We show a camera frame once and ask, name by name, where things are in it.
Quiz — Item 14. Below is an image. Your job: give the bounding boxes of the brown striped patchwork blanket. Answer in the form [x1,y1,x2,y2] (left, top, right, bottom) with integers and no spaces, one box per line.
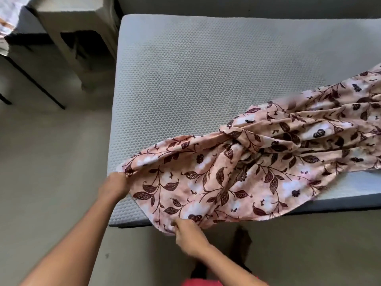
[0,0,32,38]

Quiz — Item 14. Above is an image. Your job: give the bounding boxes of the person's black trousers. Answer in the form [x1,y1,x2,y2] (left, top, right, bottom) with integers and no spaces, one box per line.
[190,260,254,280]

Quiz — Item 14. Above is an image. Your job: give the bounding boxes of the person's left hand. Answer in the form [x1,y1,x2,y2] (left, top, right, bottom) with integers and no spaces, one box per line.
[97,171,131,203]

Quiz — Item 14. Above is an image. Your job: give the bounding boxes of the person's pink garment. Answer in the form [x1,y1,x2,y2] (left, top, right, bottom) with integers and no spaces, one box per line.
[181,275,262,286]

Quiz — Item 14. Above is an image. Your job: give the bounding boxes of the white textured mattress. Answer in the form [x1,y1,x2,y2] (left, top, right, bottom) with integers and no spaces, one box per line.
[107,13,381,229]

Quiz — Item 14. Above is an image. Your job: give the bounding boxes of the person's left forearm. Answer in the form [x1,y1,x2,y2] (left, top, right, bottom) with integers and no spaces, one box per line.
[19,193,119,286]

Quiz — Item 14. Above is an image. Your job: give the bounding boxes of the person's right forearm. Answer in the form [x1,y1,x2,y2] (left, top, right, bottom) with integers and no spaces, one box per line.
[190,244,270,286]

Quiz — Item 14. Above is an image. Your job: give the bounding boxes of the person's right hand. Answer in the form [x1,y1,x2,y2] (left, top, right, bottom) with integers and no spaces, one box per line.
[170,217,212,259]

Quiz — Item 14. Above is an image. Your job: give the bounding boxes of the pink floral bed sheet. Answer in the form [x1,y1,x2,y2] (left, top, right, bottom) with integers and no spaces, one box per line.
[116,63,381,236]

